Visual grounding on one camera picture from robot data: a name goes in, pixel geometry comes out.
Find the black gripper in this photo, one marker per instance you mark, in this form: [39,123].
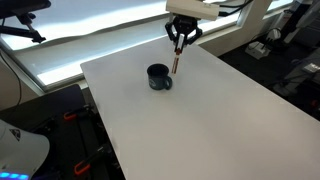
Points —
[185,25]

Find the red marker with white barrel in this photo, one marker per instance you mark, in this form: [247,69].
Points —
[175,63]

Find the white robot base with blue light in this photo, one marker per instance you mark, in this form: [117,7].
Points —
[20,150]

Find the dark green enamel mug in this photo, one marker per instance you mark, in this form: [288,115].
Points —
[156,83]

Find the white box device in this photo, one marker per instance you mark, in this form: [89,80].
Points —
[256,50]

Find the window with white blind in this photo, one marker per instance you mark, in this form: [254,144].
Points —
[100,16]

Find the black equipment stand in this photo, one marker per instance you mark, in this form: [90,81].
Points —
[293,23]

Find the grey covered equipment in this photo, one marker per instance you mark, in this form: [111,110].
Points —
[300,73]

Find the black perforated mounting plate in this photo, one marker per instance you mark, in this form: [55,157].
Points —
[66,100]

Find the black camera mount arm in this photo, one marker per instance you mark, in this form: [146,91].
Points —
[28,32]

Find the black camera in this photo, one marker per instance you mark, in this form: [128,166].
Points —
[23,6]

